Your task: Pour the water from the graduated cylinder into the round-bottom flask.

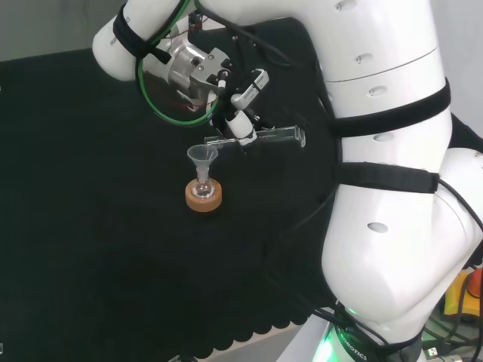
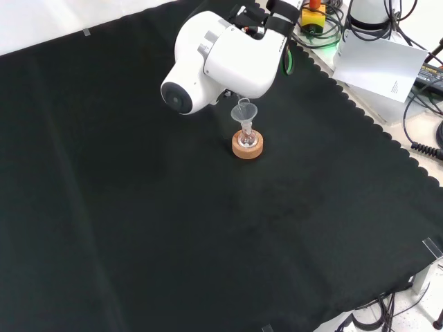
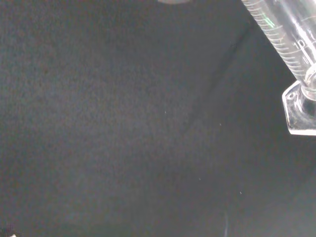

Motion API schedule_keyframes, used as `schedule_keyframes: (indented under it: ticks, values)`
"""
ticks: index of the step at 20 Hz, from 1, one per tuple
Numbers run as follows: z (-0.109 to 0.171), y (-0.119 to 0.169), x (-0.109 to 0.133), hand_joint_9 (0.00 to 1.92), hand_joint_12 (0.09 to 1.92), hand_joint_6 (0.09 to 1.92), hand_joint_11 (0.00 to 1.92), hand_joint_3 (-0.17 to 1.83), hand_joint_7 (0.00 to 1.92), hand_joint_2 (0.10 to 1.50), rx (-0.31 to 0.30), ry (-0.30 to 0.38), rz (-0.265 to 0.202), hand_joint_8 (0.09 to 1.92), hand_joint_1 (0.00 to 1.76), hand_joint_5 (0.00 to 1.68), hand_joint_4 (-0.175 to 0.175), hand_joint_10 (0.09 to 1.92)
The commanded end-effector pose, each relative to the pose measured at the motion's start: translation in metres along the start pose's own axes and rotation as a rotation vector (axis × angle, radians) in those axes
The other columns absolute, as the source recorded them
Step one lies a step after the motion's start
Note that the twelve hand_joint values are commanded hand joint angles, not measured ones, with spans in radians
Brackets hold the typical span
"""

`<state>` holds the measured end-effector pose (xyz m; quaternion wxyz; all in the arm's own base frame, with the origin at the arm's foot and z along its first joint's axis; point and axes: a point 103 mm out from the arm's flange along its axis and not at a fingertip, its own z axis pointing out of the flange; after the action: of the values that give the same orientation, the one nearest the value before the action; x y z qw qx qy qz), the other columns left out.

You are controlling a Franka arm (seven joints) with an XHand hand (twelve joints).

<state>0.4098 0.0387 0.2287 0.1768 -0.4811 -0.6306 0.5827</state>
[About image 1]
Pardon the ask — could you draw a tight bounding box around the clear glass graduated cylinder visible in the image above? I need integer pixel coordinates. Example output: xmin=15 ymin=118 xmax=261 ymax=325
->
xmin=203 ymin=125 xmax=307 ymax=149

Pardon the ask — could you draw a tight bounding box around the green cable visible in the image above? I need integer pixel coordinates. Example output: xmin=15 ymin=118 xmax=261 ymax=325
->
xmin=136 ymin=0 xmax=220 ymax=128

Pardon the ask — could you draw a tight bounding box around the black bench cloth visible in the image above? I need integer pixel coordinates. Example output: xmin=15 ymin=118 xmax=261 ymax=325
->
xmin=0 ymin=17 xmax=483 ymax=360

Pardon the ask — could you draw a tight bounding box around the brown cork ring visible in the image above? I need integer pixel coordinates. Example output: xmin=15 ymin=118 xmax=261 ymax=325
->
xmin=184 ymin=178 xmax=223 ymax=213

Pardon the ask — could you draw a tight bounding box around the clear plastic funnel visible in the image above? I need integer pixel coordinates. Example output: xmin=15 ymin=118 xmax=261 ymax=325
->
xmin=186 ymin=146 xmax=220 ymax=179

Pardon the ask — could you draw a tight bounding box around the clear glass round-bottom flask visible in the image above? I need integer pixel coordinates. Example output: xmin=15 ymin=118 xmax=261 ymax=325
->
xmin=192 ymin=169 xmax=214 ymax=200

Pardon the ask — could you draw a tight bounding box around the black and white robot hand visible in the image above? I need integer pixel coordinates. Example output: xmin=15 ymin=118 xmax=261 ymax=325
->
xmin=210 ymin=93 xmax=276 ymax=154

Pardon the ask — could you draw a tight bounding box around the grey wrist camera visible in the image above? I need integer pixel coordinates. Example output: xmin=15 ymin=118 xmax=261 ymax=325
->
xmin=229 ymin=68 xmax=271 ymax=109

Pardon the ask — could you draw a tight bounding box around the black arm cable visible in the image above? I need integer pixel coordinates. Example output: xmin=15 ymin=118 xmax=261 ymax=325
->
xmin=194 ymin=0 xmax=292 ymax=68

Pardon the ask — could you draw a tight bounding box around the yellow stop button box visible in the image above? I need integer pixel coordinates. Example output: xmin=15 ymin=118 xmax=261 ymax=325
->
xmin=442 ymin=266 xmax=483 ymax=322

